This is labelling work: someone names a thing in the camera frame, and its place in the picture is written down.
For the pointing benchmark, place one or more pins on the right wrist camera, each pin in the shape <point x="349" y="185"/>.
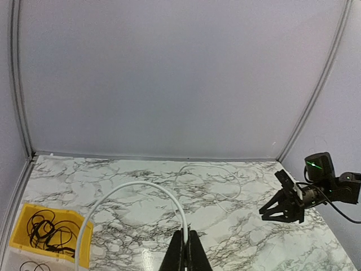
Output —
<point x="291" y="190"/>

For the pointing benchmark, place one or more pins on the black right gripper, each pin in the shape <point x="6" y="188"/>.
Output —
<point x="287" y="205"/>

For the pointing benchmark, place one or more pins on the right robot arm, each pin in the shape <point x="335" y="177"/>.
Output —
<point x="321" y="186"/>

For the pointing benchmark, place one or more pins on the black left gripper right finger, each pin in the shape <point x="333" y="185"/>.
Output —
<point x="196" y="256"/>

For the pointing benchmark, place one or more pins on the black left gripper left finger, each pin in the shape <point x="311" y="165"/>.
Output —
<point x="174" y="259"/>

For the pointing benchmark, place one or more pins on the far yellow plastic bin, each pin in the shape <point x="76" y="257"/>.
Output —
<point x="47" y="231"/>

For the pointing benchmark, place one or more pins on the white translucent plastic bin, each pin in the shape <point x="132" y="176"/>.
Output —
<point x="16" y="260"/>

